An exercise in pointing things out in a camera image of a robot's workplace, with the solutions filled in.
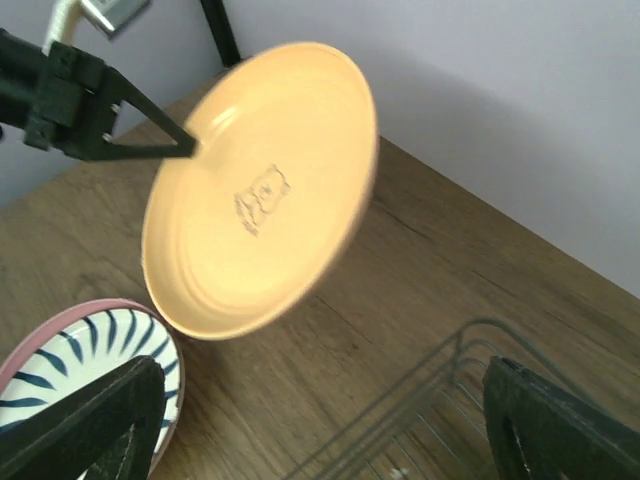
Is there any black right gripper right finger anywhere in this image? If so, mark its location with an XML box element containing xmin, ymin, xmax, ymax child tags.
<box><xmin>483</xmin><ymin>356</ymin><xmax>639</xmax><ymax>479</ymax></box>

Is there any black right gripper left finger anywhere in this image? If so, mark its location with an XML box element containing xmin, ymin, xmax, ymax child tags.
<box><xmin>1</xmin><ymin>356</ymin><xmax>166</xmax><ymax>479</ymax></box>

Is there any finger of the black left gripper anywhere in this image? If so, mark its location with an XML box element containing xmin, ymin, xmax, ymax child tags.
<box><xmin>102</xmin><ymin>67</ymin><xmax>197</xmax><ymax>161</ymax></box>

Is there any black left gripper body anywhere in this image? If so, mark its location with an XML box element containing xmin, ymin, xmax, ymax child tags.
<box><xmin>1</xmin><ymin>29</ymin><xmax>120</xmax><ymax>161</ymax></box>

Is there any white blue-striped plate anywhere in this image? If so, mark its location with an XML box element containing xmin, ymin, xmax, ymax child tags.
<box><xmin>0</xmin><ymin>307</ymin><xmax>182</xmax><ymax>461</ymax></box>

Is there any orange plate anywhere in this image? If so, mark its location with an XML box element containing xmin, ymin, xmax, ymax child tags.
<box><xmin>141</xmin><ymin>42</ymin><xmax>379</xmax><ymax>340</ymax></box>

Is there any pink plate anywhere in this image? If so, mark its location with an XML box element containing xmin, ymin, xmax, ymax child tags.
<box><xmin>0</xmin><ymin>298</ymin><xmax>189</xmax><ymax>466</ymax></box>

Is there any grey wire dish rack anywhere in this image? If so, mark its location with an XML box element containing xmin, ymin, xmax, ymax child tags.
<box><xmin>288</xmin><ymin>318</ymin><xmax>581</xmax><ymax>479</ymax></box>

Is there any black frame post left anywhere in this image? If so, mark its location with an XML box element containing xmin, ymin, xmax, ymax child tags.
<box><xmin>200</xmin><ymin>0</ymin><xmax>242</xmax><ymax>68</ymax></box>

